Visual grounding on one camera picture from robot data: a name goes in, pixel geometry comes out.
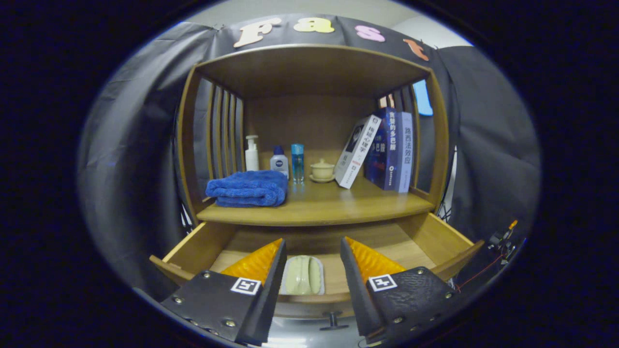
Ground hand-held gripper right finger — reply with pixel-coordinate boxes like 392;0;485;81
340;236;457;345

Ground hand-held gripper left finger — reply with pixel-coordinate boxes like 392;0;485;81
160;238;288;347

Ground black drawer knob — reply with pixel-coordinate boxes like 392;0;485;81
319;312;350;332

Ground wooden drawer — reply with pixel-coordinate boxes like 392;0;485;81
149;213;485;319

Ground wooden countertop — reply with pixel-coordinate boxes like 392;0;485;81
196;174;436;227

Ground wooden cabinet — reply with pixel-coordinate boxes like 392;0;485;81
174;43;450;228

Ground folded blue towel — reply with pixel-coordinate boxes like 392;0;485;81
206;170;289;208

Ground beige lidded tea cup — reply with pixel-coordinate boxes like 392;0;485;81
309;159;336;184

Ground white bottle with blue cap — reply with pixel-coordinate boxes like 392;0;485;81
270;145;290;179

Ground clear blue bottle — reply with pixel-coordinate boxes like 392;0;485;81
291;143;305;184

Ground white pump bottle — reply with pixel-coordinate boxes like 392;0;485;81
245;135;260;172

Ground white book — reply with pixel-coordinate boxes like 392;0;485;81
335;115;383;189

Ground dark blue book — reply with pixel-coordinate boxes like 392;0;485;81
364;107;403;190

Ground pale purple book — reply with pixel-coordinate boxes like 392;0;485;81
398;112;415;193

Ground black equipment with orange part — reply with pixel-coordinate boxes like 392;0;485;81
486;220;520;266

